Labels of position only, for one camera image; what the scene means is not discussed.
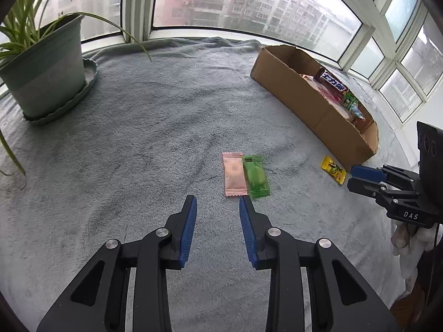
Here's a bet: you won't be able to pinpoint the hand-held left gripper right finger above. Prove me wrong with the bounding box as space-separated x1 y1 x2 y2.
239 196 402 332

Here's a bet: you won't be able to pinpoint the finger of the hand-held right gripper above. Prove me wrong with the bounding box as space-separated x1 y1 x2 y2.
347 177 390 198
350 165 392 182

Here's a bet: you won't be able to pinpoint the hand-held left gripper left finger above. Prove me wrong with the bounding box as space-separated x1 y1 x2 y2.
36 194 198 332

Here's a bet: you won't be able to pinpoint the yellow candy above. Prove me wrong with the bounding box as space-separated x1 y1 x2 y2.
321 155 347 185

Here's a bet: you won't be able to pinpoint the green snack packet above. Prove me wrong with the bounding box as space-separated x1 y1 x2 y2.
242 154 271 199

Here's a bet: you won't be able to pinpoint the pink snack packet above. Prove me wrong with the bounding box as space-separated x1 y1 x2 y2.
222 152 248 198

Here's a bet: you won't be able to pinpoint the cardboard box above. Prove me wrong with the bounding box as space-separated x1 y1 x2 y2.
250 45 379 167

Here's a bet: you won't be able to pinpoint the snack packets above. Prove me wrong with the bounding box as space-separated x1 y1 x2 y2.
299 74 364 128

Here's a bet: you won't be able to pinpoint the large brown chocolate bar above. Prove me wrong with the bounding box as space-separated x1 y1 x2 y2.
314 68 348 94

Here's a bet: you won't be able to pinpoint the person's right hand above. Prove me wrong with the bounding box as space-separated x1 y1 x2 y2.
391 221 437 281

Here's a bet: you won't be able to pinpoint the grey fleece blanket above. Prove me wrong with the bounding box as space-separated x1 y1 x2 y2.
0 37 405 332

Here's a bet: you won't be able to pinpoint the green pot saucer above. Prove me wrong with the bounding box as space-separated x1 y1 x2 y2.
22 59 98 125

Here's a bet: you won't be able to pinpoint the green plastic plant pot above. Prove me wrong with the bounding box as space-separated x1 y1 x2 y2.
0 14 87 120

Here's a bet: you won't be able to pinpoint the spider plant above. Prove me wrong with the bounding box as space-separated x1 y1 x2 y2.
0 0 153 191

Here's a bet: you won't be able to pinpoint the white window frame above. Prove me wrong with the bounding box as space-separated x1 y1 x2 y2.
0 0 443 125

